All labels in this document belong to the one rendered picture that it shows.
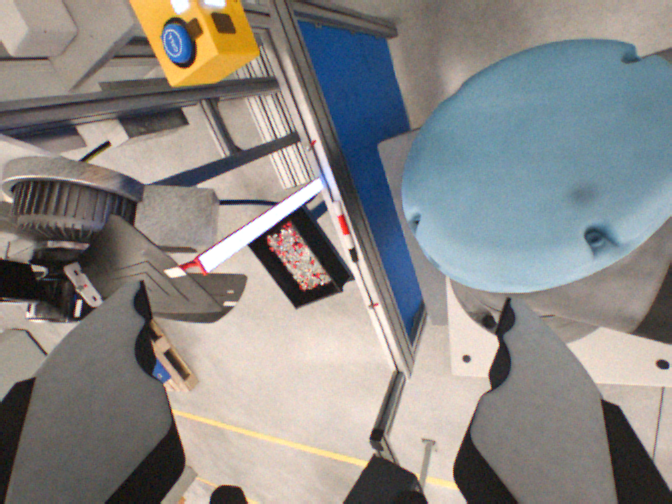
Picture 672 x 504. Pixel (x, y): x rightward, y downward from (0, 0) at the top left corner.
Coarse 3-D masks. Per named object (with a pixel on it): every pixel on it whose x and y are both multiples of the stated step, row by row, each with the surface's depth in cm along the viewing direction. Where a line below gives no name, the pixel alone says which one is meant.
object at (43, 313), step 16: (32, 256) 57; (48, 256) 57; (64, 256) 57; (48, 272) 59; (64, 272) 59; (48, 288) 56; (64, 288) 57; (48, 304) 56; (64, 304) 57; (32, 320) 55; (48, 320) 55; (64, 320) 57; (80, 320) 58
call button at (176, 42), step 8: (176, 24) 37; (168, 32) 37; (176, 32) 37; (184, 32) 37; (168, 40) 38; (176, 40) 37; (184, 40) 37; (168, 48) 38; (176, 48) 38; (184, 48) 37; (176, 56) 38; (184, 56) 38
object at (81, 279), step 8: (72, 264) 55; (72, 272) 56; (80, 272) 56; (72, 280) 58; (80, 280) 57; (88, 280) 56; (88, 288) 57; (88, 296) 58; (96, 296) 58; (96, 304) 59
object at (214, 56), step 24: (144, 0) 38; (168, 0) 36; (192, 0) 35; (144, 24) 39; (168, 24) 38; (240, 24) 41; (192, 48) 38; (216, 48) 37; (240, 48) 41; (168, 72) 41; (192, 72) 40; (216, 72) 44
